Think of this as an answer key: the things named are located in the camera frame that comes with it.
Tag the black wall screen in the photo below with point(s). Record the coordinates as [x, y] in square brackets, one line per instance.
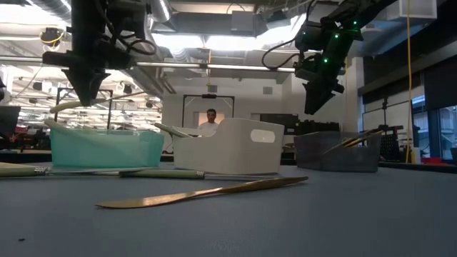
[282, 119]

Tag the person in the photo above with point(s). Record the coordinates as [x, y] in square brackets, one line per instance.
[211, 116]

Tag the glass window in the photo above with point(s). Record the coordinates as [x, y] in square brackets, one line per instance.
[448, 132]

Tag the dark monitor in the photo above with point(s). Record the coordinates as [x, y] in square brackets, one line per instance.
[9, 121]

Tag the long ceiling light fixture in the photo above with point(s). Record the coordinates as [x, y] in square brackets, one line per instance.
[214, 66]

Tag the gray plastic bin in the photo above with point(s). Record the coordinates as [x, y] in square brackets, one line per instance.
[321, 160]

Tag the white plastic bin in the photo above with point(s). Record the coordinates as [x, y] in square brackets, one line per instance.
[232, 153]

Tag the black equipment rack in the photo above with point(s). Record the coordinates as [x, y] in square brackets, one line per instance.
[317, 126]

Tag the white ceiling vent box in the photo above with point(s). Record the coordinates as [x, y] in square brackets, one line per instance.
[421, 9]

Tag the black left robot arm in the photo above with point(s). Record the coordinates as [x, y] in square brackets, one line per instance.
[85, 10]

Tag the black rig frame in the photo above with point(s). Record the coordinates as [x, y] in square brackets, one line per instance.
[110, 114]
[209, 96]

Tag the black tripod stand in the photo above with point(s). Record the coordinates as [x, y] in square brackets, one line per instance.
[385, 114]

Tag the teal plastic bin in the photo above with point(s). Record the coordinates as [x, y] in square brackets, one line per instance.
[107, 151]

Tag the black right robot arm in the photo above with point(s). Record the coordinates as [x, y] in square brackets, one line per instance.
[357, 12]

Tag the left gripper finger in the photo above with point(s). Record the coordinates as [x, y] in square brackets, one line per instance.
[81, 84]
[95, 82]

